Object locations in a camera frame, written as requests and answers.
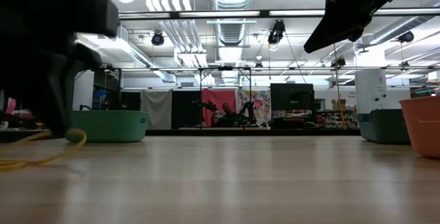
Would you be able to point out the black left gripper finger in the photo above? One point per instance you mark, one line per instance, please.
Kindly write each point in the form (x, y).
(46, 93)
(65, 97)

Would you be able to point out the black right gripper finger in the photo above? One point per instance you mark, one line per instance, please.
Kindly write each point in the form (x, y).
(357, 23)
(331, 28)

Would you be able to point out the yellow rubber band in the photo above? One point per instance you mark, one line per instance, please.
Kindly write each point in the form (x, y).
(10, 165)

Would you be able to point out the black background robot arm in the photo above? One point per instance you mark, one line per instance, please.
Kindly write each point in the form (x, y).
(206, 105)
(248, 112)

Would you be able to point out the blue bin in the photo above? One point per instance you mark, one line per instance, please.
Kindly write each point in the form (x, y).
(100, 100)

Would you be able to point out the pink object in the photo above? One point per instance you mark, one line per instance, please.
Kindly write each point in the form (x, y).
(10, 105)

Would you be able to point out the green plastic basket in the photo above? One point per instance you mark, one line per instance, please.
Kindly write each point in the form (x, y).
(110, 126)

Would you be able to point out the white pillar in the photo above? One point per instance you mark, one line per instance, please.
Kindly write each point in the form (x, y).
(369, 90)

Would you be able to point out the cardboard box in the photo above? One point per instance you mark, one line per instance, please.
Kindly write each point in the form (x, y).
(338, 105)

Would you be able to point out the black panel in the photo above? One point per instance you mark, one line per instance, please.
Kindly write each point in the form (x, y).
(292, 97)

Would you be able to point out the shelf with small items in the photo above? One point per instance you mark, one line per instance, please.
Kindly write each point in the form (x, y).
(335, 119)

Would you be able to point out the grey hanging cloth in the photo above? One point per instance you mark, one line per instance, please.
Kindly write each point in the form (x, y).
(156, 109)

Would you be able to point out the floral hanging cloth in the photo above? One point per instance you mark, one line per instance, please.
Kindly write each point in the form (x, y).
(263, 103)

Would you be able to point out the dark teal plastic basket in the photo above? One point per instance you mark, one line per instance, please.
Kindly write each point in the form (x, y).
(385, 128)

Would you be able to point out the black hanging cloth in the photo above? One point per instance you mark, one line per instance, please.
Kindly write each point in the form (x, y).
(185, 110)

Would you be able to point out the orange plastic basket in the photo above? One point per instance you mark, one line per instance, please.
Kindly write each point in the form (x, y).
(424, 128)

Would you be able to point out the red hanging cloth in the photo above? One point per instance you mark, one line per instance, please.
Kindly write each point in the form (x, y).
(214, 97)

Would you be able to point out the person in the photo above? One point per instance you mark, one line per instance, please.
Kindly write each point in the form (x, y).
(227, 117)

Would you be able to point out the silver ventilation duct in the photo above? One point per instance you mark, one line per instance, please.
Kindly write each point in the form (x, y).
(232, 31)
(395, 31)

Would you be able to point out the white ceiling duct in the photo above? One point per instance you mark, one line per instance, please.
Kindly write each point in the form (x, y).
(103, 45)

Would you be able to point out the black background rig frame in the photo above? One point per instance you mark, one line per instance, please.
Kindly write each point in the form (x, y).
(225, 68)

